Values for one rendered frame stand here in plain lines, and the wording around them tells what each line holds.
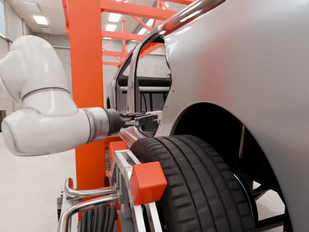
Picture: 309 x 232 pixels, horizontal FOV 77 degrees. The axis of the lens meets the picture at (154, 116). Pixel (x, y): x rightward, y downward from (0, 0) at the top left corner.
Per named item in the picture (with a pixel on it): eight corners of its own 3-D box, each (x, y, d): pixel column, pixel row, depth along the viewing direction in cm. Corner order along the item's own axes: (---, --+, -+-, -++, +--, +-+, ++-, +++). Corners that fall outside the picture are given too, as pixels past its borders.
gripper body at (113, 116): (94, 133, 56) (120, 129, 62) (111, 140, 50) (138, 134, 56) (94, 107, 54) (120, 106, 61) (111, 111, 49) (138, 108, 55)
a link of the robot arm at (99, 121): (91, 147, 46) (112, 143, 50) (90, 109, 44) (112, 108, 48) (74, 140, 52) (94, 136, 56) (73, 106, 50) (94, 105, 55)
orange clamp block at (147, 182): (160, 200, 53) (168, 183, 48) (132, 206, 50) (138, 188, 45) (152, 178, 58) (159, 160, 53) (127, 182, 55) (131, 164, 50)
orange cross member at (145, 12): (228, 43, 370) (229, 20, 365) (85, 26, 277) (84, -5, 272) (223, 44, 381) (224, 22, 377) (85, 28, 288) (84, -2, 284)
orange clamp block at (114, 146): (129, 157, 86) (126, 140, 91) (111, 159, 83) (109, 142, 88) (127, 165, 91) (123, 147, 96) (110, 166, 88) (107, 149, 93)
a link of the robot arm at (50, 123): (96, 138, 43) (81, 87, 46) (12, 155, 32) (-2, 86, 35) (79, 152, 50) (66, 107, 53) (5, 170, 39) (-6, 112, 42)
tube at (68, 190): (121, 196, 70) (120, 168, 68) (61, 207, 63) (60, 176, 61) (113, 177, 86) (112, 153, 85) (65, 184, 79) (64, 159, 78)
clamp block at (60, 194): (82, 205, 78) (81, 192, 77) (56, 210, 75) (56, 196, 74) (81, 199, 83) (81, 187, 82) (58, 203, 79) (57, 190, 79)
